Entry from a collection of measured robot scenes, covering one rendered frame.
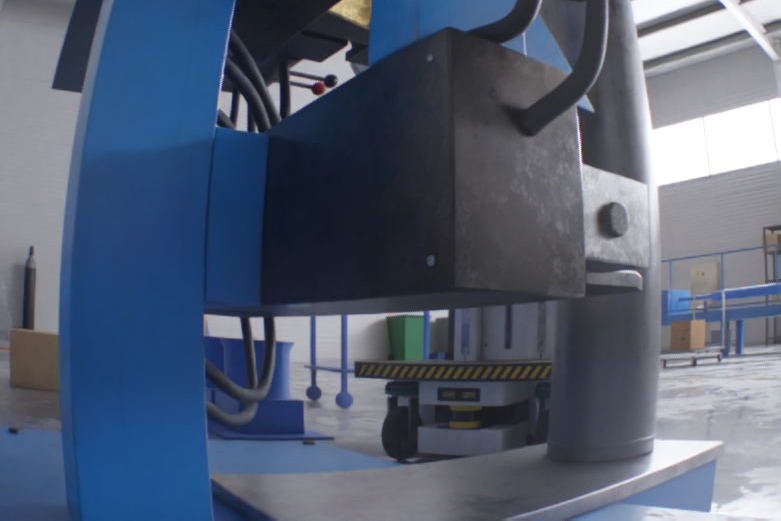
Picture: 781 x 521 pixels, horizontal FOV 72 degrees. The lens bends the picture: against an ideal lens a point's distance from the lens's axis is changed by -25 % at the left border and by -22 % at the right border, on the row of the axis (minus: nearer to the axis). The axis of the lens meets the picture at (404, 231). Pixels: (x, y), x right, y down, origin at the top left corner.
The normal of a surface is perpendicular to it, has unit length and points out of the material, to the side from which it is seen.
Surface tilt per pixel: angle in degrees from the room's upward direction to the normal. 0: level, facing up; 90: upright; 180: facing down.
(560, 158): 90
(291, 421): 90
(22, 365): 90
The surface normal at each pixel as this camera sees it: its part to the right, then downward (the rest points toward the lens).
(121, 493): 0.58, -0.13
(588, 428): -0.51, -0.15
